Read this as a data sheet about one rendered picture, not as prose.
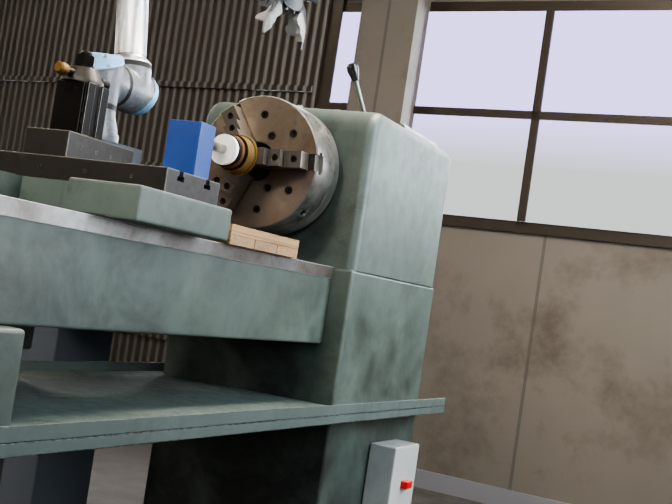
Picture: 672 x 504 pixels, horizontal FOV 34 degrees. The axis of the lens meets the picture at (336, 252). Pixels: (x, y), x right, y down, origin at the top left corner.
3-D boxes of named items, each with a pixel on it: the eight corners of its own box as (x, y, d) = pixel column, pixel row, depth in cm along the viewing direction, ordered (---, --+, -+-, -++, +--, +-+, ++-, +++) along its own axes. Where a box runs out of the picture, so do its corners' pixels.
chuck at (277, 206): (200, 211, 270) (240, 90, 269) (308, 249, 257) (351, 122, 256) (181, 206, 262) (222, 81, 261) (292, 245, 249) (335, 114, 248)
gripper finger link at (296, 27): (292, 45, 287) (284, 11, 283) (310, 45, 284) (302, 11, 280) (285, 50, 285) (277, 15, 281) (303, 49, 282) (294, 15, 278)
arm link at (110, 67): (60, 96, 279) (69, 44, 280) (92, 107, 292) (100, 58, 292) (98, 99, 274) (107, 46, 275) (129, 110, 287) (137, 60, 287)
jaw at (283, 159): (274, 153, 257) (320, 153, 252) (273, 174, 256) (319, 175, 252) (252, 144, 247) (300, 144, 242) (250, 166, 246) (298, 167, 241)
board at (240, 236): (159, 240, 255) (162, 223, 255) (296, 258, 240) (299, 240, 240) (80, 224, 227) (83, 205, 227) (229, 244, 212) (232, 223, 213)
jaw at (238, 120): (249, 157, 259) (231, 115, 263) (266, 147, 258) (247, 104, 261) (226, 149, 249) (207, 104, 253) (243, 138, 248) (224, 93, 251)
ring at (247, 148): (231, 136, 252) (210, 128, 244) (266, 139, 249) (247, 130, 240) (225, 175, 252) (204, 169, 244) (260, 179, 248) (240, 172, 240)
